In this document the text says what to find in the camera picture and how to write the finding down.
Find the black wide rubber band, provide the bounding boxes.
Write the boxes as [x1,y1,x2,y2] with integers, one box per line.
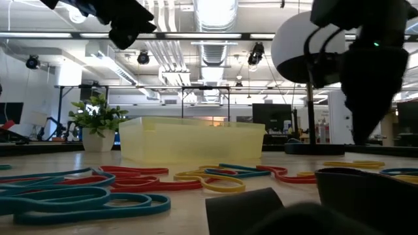
[204,188,285,235]

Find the yellow translucent plastic bin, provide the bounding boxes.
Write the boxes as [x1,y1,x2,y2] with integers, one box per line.
[118,116,266,164]

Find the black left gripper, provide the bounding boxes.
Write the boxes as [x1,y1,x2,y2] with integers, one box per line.
[60,0,157,50]

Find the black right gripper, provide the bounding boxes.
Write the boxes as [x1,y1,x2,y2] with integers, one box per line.
[339,29,411,146]

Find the black aluminium table frame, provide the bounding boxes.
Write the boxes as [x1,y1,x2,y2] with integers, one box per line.
[0,142,418,157]

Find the black metal frame stand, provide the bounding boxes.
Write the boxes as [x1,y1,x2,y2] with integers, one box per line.
[54,84,110,142]

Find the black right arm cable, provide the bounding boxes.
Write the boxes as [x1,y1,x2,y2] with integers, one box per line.
[303,27,347,89]

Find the black foreground fixture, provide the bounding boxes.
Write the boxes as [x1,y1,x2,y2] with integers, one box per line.
[315,168,418,235]

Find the white pillar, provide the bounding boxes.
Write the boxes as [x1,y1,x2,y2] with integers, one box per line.
[328,90,353,145]

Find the white globe table lamp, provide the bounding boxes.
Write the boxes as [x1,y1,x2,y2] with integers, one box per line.
[270,11,347,156]

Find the green plant in white pot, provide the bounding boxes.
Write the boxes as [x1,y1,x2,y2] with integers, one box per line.
[68,94,129,153]

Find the black monitor screen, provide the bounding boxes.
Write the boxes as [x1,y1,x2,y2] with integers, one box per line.
[0,102,24,125]
[252,103,293,134]

